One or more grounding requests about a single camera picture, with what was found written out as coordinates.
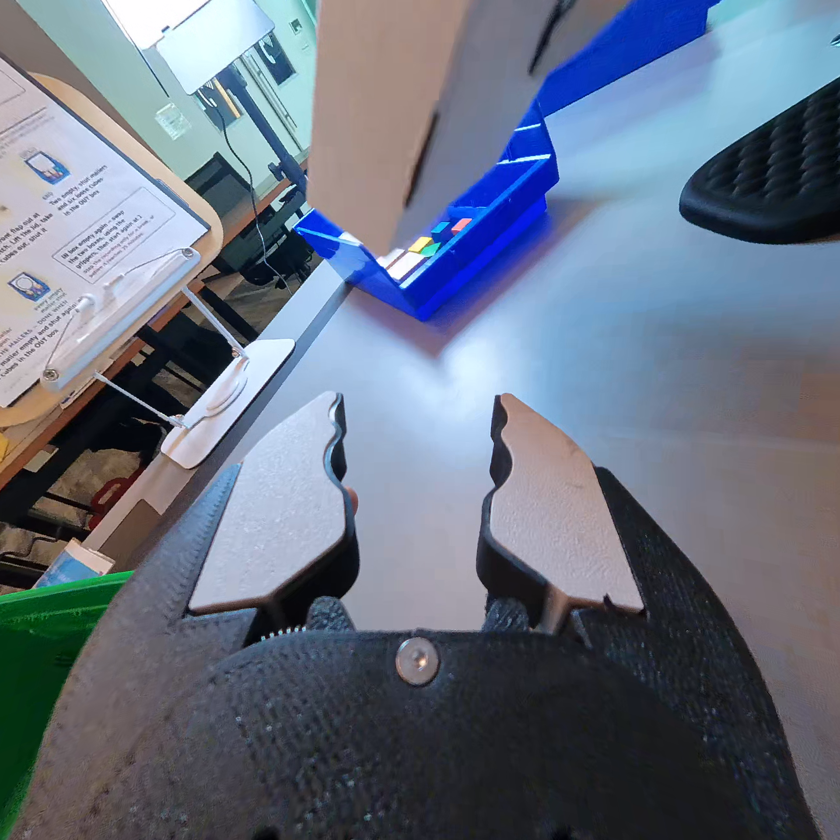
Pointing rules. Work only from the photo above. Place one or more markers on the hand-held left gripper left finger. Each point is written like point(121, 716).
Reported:
point(275, 518)

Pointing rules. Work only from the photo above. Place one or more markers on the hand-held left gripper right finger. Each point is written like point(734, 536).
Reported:
point(558, 518)

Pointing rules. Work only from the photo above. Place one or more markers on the blue plastic bin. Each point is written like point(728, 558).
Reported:
point(472, 275)

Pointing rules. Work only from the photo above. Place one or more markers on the green plastic bin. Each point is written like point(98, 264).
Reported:
point(39, 656)

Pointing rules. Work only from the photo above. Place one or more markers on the white cardboard mailer box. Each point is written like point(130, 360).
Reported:
point(380, 118)

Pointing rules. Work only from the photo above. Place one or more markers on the instruction sheet on stand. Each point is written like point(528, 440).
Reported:
point(249, 367)

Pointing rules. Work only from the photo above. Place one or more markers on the red object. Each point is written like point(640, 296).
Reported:
point(115, 499)

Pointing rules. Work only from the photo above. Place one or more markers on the white and blue carton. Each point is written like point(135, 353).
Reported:
point(79, 564)

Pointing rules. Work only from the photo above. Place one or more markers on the yellow cube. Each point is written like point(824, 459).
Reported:
point(420, 245)

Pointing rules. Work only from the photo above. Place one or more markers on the red cube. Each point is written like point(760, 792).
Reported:
point(462, 226)

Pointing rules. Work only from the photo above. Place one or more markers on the blue cube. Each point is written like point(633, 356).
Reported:
point(441, 231)

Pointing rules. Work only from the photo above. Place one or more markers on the printed instruction sheet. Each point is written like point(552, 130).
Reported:
point(79, 216)

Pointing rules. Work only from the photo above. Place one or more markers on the black textured pad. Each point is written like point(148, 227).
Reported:
point(774, 177)

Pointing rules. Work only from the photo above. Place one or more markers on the silver flat panel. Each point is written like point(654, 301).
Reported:
point(197, 46)

